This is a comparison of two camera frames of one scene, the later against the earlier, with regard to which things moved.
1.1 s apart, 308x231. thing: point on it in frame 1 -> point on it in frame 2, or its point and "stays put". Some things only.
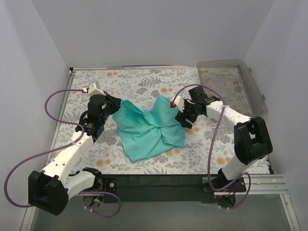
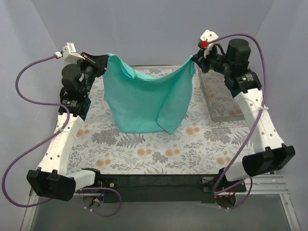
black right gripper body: x=184 y=115 -> x=200 y=60
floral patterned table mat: x=208 y=147 stays put
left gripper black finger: x=116 y=104 -> x=102 y=64
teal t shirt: x=145 y=134 -> x=142 y=105
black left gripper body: x=111 y=101 -> x=95 y=64
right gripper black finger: x=181 y=119 -> x=197 y=58
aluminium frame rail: x=263 y=185 stays put
